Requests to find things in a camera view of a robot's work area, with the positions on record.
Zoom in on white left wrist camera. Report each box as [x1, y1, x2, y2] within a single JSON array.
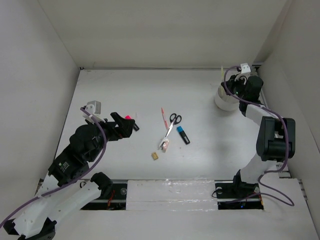
[[83, 100, 103, 122]]

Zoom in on pink black highlighter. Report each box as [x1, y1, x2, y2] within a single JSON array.
[[125, 115, 140, 132]]

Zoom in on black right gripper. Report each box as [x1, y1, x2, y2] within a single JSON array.
[[221, 73, 248, 100]]

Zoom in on small yellow eraser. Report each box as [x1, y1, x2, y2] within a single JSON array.
[[151, 152, 159, 161]]

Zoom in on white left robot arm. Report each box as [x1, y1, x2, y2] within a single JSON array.
[[0, 111, 135, 240]]

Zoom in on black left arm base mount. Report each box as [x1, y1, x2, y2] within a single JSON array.
[[79, 172, 128, 211]]

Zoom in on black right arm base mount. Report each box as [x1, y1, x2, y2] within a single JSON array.
[[211, 170, 264, 210]]

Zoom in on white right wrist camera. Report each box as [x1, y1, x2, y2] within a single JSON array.
[[236, 63, 251, 75]]

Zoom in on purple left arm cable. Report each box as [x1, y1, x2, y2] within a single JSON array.
[[0, 107, 108, 227]]

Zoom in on blue black highlighter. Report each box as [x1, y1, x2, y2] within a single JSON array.
[[176, 126, 191, 145]]

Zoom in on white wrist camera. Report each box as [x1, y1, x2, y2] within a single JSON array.
[[236, 63, 251, 75], [83, 100, 103, 122]]

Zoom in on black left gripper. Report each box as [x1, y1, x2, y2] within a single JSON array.
[[87, 111, 136, 161]]

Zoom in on yellow pen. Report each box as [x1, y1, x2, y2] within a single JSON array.
[[219, 66, 226, 98]]

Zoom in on pink pen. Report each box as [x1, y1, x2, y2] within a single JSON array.
[[161, 107, 169, 130]]

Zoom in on black handled scissors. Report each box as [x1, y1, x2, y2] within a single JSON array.
[[164, 113, 182, 138]]

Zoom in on white round compartment container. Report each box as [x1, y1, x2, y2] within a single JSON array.
[[214, 85, 239, 112]]

